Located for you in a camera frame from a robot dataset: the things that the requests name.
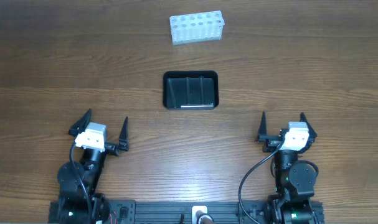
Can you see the black tray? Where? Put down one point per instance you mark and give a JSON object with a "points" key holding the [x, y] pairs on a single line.
{"points": [[207, 74]]}

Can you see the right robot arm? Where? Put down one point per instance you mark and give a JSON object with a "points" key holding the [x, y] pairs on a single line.
{"points": [[296, 179]]}

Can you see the white test tube rack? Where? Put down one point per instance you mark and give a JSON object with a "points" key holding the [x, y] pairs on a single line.
{"points": [[196, 28]]}

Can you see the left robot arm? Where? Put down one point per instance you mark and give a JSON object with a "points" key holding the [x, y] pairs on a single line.
{"points": [[83, 177]]}

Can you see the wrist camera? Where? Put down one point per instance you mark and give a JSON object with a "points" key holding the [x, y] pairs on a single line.
{"points": [[296, 135], [91, 137]]}

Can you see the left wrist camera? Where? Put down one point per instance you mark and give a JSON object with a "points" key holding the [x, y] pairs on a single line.
{"points": [[91, 137]]}

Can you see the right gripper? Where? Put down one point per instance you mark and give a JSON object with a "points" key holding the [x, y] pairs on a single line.
{"points": [[271, 141]]}

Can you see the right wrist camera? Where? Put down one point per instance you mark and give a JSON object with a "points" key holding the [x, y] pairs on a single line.
{"points": [[296, 135]]}

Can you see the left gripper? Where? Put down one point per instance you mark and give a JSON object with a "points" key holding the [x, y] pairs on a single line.
{"points": [[112, 147]]}

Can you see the mounting rail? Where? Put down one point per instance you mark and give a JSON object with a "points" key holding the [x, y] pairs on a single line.
{"points": [[163, 212]]}

